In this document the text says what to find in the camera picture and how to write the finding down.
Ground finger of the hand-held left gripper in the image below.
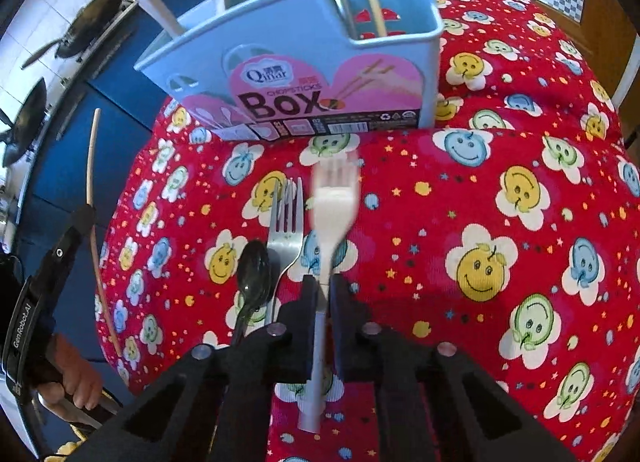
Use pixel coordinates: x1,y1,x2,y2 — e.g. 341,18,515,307
29,204,98,293

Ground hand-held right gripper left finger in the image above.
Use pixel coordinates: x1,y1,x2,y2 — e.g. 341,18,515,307
65,276,322,462

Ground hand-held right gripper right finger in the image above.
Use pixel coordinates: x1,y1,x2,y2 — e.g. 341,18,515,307
331,274,576,462

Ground white plastic fork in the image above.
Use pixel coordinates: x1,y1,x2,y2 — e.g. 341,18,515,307
297,151,362,432

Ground white plastic utensil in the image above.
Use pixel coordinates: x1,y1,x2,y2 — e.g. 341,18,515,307
128,0,187,38

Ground light blue utensil holder box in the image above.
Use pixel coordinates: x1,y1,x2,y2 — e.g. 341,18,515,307
134,0,445,143

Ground person's left hand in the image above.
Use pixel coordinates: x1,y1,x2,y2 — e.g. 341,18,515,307
52,335,104,412

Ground black plastic spoon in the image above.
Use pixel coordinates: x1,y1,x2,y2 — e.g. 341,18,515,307
227,239,275,350

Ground metal fork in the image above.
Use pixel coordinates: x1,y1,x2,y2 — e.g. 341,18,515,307
266,177,306,303

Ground blue kitchen counter cabinets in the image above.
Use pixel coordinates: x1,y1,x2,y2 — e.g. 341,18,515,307
19,0,213,379

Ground red smiley flower tablecloth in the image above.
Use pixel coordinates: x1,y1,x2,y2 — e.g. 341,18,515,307
92,0,640,462

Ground wooden door with checkered glass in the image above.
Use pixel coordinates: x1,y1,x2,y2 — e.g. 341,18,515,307
479,0,640,110

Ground black wok with tube handle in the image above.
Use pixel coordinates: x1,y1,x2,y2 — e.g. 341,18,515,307
0,78,49,169

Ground wok with wooden handle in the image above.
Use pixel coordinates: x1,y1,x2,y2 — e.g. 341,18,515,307
22,0,126,68

